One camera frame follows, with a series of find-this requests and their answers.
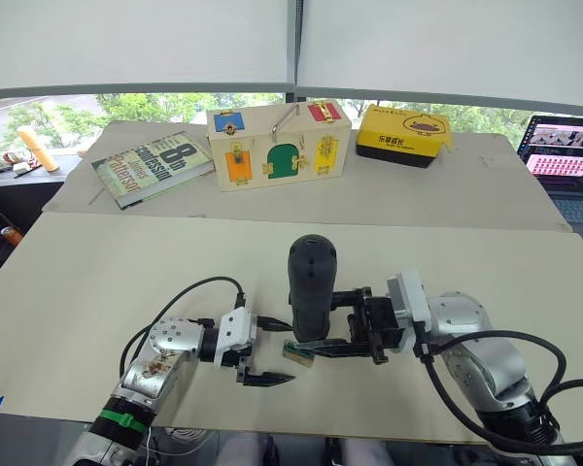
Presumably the yellow paper roll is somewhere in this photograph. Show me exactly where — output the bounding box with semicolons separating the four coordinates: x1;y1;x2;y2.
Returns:
17;125;60;173

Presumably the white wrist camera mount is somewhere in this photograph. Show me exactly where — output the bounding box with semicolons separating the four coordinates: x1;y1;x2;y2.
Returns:
386;270;431;356
212;307;259;371

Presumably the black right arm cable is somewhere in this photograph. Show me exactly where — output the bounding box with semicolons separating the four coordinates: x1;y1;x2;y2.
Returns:
417;329;583;457

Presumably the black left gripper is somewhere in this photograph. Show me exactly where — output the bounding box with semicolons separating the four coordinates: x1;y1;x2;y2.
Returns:
222;316;298;388

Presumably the white coiled object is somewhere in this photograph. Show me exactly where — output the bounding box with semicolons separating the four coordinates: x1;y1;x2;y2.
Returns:
164;426;216;453

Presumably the hardcover book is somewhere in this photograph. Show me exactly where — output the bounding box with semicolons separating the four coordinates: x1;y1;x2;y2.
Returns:
90;129;216;211

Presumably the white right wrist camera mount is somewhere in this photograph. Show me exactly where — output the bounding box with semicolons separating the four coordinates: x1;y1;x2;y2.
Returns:
386;270;431;356

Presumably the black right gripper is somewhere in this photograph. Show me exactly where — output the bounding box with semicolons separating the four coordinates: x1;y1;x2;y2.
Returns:
293;286;404;366

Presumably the small green tan finger piece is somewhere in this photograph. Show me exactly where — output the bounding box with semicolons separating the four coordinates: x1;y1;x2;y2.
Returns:
282;339;315;367

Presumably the grey window frame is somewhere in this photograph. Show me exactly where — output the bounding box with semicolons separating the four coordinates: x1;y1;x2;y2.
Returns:
0;0;583;120

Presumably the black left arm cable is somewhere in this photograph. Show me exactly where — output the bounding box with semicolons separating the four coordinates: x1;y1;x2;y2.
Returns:
120;276;248;381

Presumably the small brown object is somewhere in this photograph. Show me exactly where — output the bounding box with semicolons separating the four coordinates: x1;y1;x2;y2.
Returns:
0;225;25;247

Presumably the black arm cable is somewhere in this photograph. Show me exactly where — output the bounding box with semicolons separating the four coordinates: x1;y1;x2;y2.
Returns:
417;329;583;457
120;276;248;381

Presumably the white roller blind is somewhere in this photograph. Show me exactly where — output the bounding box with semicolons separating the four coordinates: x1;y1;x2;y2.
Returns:
302;0;583;106
0;0;290;91

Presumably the black side desk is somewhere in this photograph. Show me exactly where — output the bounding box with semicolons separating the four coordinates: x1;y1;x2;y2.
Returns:
0;164;79;292

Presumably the beige cardboard sheet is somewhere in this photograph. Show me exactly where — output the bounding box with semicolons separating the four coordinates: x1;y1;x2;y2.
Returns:
0;212;583;446

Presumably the yellow black duck box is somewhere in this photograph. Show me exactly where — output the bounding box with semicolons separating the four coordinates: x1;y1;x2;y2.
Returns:
354;103;456;170

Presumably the wooden lock latch box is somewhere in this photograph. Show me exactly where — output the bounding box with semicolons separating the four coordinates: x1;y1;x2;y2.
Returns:
206;100;354;193

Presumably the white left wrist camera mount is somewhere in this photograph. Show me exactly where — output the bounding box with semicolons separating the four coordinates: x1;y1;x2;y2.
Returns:
212;307;259;371

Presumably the open laptop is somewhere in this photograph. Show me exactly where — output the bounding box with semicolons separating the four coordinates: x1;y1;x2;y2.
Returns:
517;115;583;254

